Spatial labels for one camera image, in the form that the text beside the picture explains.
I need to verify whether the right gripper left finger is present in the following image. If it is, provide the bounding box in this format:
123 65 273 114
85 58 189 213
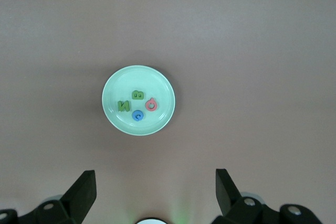
18 170 97 224

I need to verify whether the light green plate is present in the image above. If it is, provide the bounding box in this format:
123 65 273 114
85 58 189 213
101 65 176 136

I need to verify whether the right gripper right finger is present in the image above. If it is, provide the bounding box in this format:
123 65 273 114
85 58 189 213
212 168 279 224

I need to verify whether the blue foam letter G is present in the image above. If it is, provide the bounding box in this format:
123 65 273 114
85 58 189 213
131 110 144 122

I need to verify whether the red foam letter Q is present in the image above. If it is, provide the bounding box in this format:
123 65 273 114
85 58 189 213
144 97 158 112

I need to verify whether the green foam letter B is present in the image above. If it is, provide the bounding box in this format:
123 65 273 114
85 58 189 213
131 90 145 101

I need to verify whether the green foam capital N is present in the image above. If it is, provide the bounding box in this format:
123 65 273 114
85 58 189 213
117 100 131 113

